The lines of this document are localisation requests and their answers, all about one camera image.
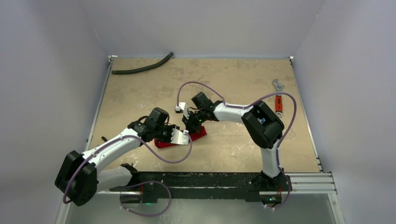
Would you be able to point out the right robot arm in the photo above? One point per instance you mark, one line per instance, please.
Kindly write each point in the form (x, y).
(263, 126)

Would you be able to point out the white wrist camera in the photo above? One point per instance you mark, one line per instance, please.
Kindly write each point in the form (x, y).
(179, 137)
(182, 107)

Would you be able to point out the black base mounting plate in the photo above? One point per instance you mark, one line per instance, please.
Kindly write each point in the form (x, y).
(201, 185)

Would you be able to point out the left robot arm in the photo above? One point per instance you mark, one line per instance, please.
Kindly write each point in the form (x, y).
(82, 175)

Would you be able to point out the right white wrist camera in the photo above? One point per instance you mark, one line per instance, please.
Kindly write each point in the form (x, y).
(182, 107)

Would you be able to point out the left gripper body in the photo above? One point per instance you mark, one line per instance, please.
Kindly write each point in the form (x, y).
(164, 133)

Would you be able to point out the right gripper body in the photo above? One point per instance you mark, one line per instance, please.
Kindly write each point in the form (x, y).
(191, 122)

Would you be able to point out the aluminium frame rail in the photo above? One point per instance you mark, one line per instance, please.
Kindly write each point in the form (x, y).
(83, 175)

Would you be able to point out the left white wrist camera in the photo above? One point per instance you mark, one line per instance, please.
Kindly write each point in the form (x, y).
(179, 137)

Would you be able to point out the adjustable wrench orange handle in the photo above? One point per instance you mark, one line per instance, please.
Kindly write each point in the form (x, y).
(278, 100)

